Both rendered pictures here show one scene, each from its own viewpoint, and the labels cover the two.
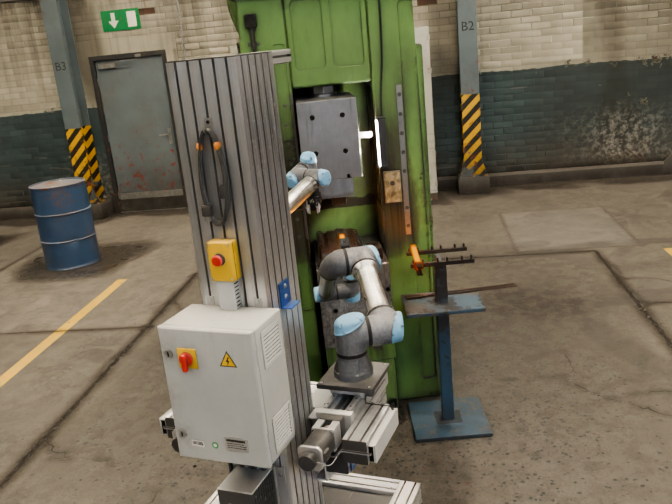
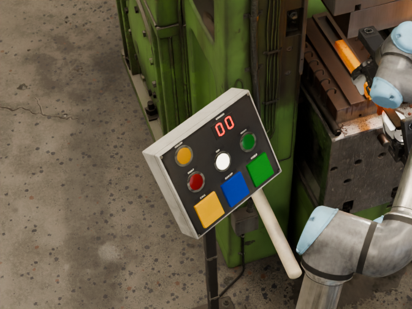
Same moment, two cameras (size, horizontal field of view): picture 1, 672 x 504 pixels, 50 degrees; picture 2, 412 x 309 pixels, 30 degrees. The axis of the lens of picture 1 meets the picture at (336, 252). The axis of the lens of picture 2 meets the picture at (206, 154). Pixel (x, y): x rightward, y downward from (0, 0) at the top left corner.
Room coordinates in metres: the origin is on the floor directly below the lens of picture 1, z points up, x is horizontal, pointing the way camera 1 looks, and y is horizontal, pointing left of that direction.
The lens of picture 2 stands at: (2.14, 0.87, 2.73)
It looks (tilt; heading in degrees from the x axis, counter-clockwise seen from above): 50 degrees down; 346
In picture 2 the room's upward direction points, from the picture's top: 3 degrees counter-clockwise
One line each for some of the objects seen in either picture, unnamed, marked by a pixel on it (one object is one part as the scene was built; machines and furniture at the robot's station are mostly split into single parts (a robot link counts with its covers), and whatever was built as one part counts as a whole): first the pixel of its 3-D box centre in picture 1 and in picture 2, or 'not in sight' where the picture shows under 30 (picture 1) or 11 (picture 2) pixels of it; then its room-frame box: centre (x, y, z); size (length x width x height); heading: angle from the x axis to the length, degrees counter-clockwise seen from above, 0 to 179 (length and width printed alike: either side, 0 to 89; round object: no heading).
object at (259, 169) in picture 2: not in sight; (259, 169); (3.43, 0.39, 1.01); 0.07 x 0.05 x 0.07; 117
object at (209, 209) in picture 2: not in sight; (208, 209); (3.34, 0.57, 1.01); 0.07 x 0.05 x 0.07; 117
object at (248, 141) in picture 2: not in sight; (247, 141); (3.47, 0.41, 1.09); 0.05 x 0.03 x 0.04; 92
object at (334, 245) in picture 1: (338, 245); (337, 63); (3.81, -0.02, 0.96); 0.42 x 0.20 x 0.09; 2
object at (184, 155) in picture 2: not in sight; (183, 156); (3.42, 0.61, 1.16); 0.05 x 0.03 x 0.04; 92
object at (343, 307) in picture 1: (352, 288); (343, 111); (3.82, -0.07, 0.69); 0.56 x 0.38 x 0.45; 2
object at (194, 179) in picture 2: not in sight; (195, 181); (3.38, 0.59, 1.09); 0.05 x 0.03 x 0.04; 92
